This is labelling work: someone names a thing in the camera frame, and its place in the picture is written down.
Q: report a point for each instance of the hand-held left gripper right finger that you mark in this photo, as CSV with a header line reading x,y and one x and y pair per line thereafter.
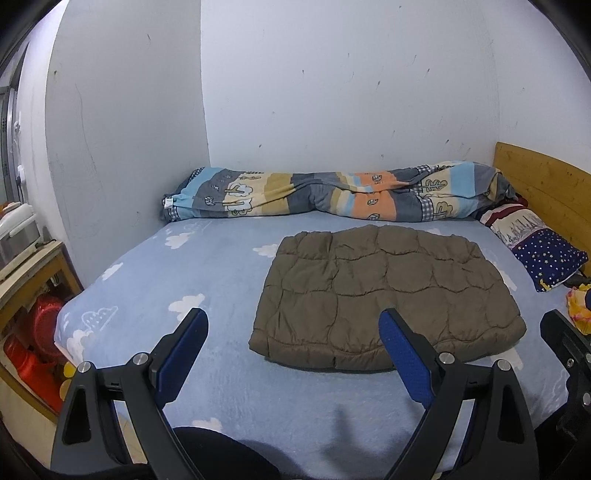
x,y
408,360

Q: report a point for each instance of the orange red plastic container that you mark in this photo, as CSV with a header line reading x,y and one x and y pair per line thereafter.
x,y
27,364

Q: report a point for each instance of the patchwork printed quilt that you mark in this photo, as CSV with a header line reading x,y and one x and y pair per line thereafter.
x,y
323,194

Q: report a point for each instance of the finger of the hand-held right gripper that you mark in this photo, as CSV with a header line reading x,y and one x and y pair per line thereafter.
x,y
561,334

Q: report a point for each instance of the light blue cloud bed sheet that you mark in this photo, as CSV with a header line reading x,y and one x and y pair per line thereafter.
x,y
207,272

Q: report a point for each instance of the yellow wooden side table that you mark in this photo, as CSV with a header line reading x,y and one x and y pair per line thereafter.
x,y
32,277

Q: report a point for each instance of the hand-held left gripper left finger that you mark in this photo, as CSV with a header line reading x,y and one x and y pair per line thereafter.
x,y
182,355

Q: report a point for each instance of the star printed pillow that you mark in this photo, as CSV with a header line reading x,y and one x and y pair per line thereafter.
x,y
545,256

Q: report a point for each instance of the orange yellow cloth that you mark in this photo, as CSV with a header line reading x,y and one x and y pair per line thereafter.
x,y
579,311

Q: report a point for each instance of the olive quilted puffer jacket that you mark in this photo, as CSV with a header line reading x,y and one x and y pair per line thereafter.
x,y
383,295

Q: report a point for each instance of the wooden headboard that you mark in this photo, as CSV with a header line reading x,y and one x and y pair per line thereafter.
x,y
545,184

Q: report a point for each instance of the white plastic appliance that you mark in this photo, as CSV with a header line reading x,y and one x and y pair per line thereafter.
x,y
16,230

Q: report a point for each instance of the dark cloth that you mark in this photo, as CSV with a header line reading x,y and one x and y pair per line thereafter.
x,y
221,454

